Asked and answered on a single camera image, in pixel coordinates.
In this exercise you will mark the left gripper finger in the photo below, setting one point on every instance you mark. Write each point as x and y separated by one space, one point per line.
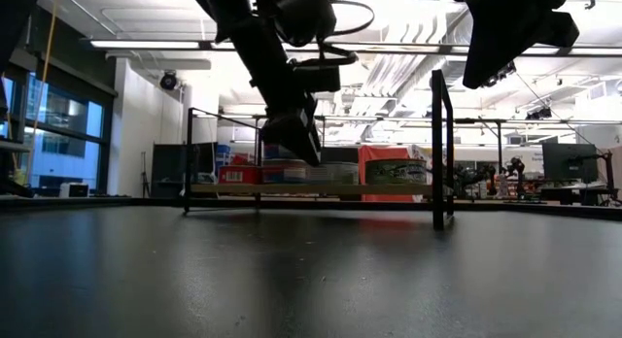
294 136

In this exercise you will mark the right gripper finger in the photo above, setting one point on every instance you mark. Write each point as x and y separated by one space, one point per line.
486 61

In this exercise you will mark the dark green label tin can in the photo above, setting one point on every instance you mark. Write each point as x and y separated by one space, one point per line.
396 172

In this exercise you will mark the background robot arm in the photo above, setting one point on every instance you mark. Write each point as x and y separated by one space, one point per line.
516 167

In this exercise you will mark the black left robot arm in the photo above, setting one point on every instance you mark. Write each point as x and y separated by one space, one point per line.
228 3

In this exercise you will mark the wooden cutting board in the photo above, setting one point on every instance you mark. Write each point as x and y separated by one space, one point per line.
316 189

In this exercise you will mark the orange red board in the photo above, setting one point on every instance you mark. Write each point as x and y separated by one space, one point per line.
384 152

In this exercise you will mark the long linear ceiling light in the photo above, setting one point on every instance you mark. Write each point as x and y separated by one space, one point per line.
146 44

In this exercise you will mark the large black background monitor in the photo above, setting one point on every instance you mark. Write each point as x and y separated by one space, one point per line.
170 165

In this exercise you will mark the black monitor on desk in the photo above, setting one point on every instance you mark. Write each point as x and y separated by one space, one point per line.
568 162

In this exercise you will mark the black table mat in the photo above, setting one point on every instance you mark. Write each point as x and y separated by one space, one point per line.
311 280

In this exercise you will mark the black background desk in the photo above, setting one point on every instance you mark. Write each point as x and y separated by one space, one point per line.
578 194

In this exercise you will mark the small white box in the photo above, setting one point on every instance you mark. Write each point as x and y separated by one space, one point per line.
74 190

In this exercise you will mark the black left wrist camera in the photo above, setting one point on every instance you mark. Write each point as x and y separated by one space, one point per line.
318 78

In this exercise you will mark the black background rig frame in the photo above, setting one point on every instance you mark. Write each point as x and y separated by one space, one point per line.
499 148

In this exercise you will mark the black ceiling camera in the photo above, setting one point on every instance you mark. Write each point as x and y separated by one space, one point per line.
168 80

